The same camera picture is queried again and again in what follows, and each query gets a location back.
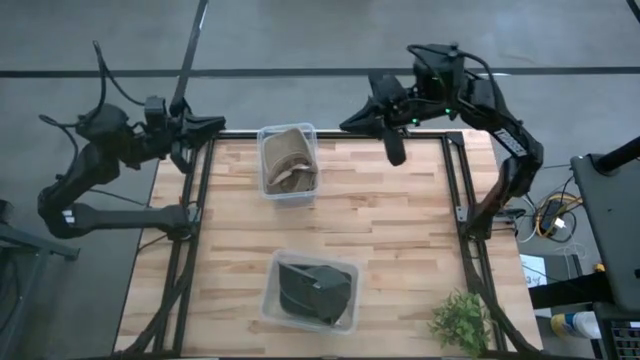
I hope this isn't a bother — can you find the white and yellow bottle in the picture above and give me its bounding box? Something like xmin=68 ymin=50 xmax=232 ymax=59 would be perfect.
xmin=549 ymin=310 xmax=604 ymax=342

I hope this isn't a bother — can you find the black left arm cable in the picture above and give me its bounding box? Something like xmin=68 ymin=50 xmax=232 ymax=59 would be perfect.
xmin=38 ymin=40 xmax=147 ymax=132

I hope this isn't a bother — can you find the black aluminium table frame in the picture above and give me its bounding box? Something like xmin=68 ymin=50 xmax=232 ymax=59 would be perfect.
xmin=112 ymin=129 xmax=547 ymax=360

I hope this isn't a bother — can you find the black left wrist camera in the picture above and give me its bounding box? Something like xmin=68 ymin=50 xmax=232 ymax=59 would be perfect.
xmin=143 ymin=95 xmax=168 ymax=127

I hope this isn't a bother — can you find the dark metal floor stand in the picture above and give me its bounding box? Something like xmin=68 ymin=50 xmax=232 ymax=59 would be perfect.
xmin=0 ymin=198 xmax=82 ymax=360

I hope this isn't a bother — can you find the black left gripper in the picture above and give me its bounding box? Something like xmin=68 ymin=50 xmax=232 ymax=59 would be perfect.
xmin=160 ymin=110 xmax=228 ymax=175

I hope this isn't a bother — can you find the white paper sheet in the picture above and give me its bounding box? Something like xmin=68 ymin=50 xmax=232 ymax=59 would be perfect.
xmin=519 ymin=253 xmax=550 ymax=289

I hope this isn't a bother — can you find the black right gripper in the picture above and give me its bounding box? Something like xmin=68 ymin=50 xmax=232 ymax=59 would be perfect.
xmin=338 ymin=72 xmax=419 ymax=168

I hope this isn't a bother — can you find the dark grey equipment cart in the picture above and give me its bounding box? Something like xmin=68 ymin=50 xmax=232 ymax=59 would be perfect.
xmin=568 ymin=134 xmax=640 ymax=315

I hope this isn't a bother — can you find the dark grey cloth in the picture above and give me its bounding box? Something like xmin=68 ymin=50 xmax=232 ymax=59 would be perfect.
xmin=304 ymin=264 xmax=354 ymax=327

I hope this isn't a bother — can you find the dark grey cap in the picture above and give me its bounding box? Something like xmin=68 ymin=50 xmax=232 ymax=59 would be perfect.
xmin=277 ymin=260 xmax=326 ymax=321

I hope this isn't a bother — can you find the black power strip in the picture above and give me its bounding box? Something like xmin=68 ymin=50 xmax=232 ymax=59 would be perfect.
xmin=539 ymin=198 xmax=567 ymax=233

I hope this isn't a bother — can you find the clear plastic bin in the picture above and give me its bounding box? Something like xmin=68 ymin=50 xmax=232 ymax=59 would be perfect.
xmin=258 ymin=248 xmax=363 ymax=337
xmin=255 ymin=121 xmax=322 ymax=208

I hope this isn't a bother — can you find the green artificial plant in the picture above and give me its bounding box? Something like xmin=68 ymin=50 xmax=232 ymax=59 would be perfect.
xmin=426 ymin=288 xmax=494 ymax=359

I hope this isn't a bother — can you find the beige cap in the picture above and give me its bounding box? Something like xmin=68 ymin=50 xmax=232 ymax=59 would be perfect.
xmin=262 ymin=126 xmax=320 ymax=196

